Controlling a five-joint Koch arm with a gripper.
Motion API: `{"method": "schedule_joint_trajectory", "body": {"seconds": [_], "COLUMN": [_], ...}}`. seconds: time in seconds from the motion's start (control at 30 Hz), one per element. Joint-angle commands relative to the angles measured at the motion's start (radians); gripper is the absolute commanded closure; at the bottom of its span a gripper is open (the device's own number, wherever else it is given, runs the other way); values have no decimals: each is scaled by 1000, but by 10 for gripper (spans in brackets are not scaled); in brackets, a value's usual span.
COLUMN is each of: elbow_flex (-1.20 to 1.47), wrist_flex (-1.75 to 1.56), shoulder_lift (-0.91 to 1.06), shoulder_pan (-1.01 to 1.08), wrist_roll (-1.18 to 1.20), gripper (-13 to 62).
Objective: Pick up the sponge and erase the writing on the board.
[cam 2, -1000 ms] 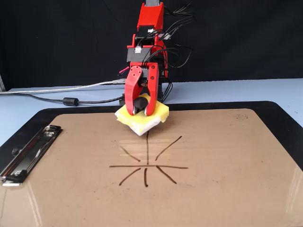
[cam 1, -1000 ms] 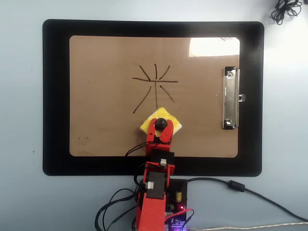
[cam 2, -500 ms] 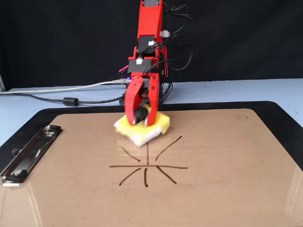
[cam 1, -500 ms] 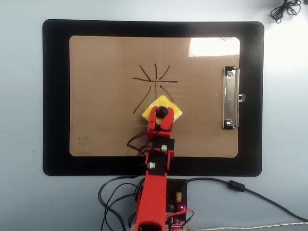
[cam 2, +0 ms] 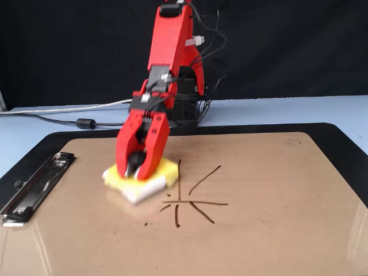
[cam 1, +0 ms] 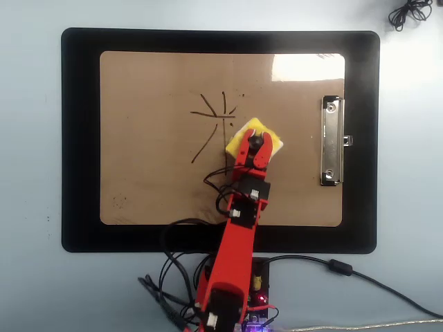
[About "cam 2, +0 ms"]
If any black servo cable bundle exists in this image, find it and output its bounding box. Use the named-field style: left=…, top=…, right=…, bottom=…
left=188, top=0, right=231, bottom=128

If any yellow white sponge black knob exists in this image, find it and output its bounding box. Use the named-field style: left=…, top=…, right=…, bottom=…
left=102, top=151, right=181, bottom=205

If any silver USB cable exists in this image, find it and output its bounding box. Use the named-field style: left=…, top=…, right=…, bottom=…
left=0, top=98, right=134, bottom=116

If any black power cable with ferrite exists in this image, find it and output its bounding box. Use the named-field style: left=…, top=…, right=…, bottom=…
left=17, top=111, right=125, bottom=131

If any brown glossy board sheet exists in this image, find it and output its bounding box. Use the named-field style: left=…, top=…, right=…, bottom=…
left=0, top=131, right=368, bottom=276

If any black backdrop cloth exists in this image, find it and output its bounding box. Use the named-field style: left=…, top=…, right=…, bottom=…
left=0, top=0, right=368, bottom=112

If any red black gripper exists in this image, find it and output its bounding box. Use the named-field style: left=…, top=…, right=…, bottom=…
left=115, top=79, right=177, bottom=181

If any metal clipboard clip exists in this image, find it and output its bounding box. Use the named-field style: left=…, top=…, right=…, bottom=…
left=0, top=151, right=76, bottom=228

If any black clipboard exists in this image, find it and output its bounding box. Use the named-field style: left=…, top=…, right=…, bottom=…
left=0, top=122, right=368, bottom=210

